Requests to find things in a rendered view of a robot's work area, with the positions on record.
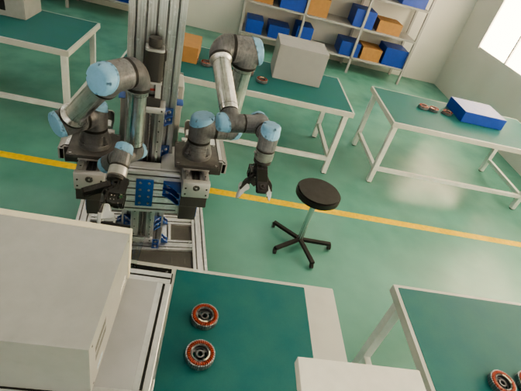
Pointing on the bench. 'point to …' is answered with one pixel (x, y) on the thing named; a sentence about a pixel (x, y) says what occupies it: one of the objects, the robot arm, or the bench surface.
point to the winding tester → (58, 298)
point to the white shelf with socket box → (353, 376)
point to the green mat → (235, 334)
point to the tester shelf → (132, 334)
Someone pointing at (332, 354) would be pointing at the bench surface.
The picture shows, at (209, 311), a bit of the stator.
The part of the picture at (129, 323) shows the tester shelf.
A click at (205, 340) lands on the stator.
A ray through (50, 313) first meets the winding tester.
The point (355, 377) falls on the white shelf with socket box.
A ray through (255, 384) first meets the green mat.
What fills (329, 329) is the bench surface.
